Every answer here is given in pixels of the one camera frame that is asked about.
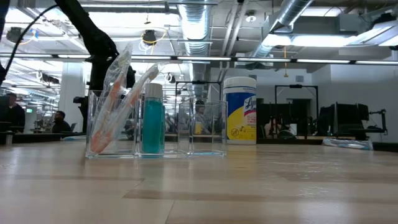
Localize black gantry frame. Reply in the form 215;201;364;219
174;80;223;105
274;83;320;140

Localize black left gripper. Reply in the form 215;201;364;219
73;57;137;134

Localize blue toothbrush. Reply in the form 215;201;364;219
322;137;374;151
60;134;87;142

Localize orange toothbrush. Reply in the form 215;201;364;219
98;62;165;153
90;42;134;155

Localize yellow hanging pendant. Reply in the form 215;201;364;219
282;45;290;78

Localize black ceiling camera pod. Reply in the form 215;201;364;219
5;26;25;44
142;29;159;46

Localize long ceiling light strip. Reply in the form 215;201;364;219
0;52;398;65

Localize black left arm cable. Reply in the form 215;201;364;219
0;4;59;86

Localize disinfecting wipes canister white lid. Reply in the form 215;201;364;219
223;76;257;146

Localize black monitors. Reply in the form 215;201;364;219
318;101;371;140

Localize clear acrylic organizer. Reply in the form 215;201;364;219
85;89;229;160

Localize person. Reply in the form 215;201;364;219
0;92;26;134
193;99;213;135
50;110;73;134

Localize silver spiral air duct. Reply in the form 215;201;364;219
178;0;213;100
251;0;315;59

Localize teal mouthwash bottle white cap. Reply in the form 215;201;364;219
141;82;164;157

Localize white building column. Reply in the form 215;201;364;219
57;61;87;134

